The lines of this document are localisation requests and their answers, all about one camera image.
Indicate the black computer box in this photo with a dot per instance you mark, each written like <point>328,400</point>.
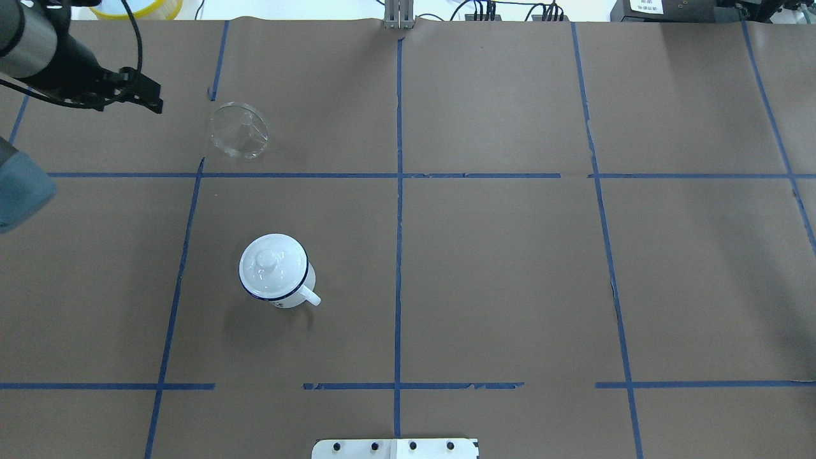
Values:
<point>696,12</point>

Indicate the long blue tape strip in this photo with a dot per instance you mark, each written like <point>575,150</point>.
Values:
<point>397,369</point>

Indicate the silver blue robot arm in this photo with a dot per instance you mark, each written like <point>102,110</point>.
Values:
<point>52,66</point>

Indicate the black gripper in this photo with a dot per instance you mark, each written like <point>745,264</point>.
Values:
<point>75,65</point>

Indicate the aluminium frame post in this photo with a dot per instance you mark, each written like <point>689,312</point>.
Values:
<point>399,14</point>

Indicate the orange black connector strip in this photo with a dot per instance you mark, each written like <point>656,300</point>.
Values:
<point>514,11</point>

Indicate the white enamel cup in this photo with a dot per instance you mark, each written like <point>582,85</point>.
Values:
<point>280,271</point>

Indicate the crossing blue tape strip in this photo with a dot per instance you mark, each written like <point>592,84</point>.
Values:
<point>240,175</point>

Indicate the short blue tape strip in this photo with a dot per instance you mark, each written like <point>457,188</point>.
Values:
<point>214,87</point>

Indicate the white pedestal base plate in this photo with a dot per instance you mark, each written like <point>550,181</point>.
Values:
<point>397,448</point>

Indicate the white cup lid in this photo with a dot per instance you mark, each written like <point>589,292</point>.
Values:
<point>273,264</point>

